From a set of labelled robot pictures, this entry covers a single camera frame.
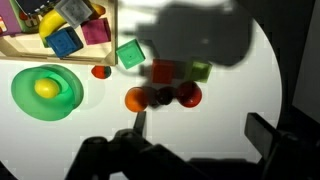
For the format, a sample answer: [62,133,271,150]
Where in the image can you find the lime green toy block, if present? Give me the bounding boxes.
[189,60,214,84]

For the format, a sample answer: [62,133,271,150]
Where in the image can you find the yellow toy banana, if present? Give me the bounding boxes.
[38,2,107,48]

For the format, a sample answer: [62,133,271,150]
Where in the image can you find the dark toy plum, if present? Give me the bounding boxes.
[154,86,177,106]

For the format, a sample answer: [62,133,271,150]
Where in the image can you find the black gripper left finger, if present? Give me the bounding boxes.
[132,110,148,138]

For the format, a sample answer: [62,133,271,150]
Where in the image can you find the red toy tomato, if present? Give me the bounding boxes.
[175,80,203,109]

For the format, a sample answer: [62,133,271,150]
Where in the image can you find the blue toy block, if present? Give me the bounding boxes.
[44,26,85,60]

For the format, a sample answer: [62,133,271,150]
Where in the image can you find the grey studded toy block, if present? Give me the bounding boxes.
[53,0,94,30]

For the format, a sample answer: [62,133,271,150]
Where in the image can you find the green translucent bowl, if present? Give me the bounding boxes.
[10,63,85,122]

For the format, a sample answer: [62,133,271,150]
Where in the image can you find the orange toy fruit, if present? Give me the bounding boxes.
[124,86,150,113]

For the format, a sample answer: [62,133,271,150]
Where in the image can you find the wooden tray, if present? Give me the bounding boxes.
[0,0,120,67]

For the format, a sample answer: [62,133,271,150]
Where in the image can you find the yellow toy lemon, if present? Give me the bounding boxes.
[33,77,61,100]

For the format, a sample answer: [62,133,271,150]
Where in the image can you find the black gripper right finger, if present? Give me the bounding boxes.
[243,112,282,162]

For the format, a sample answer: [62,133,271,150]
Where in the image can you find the magenta toy block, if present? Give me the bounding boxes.
[80,17,112,46]

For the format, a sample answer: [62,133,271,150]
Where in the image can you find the toy strawberry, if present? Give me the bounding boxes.
[90,64,113,80]

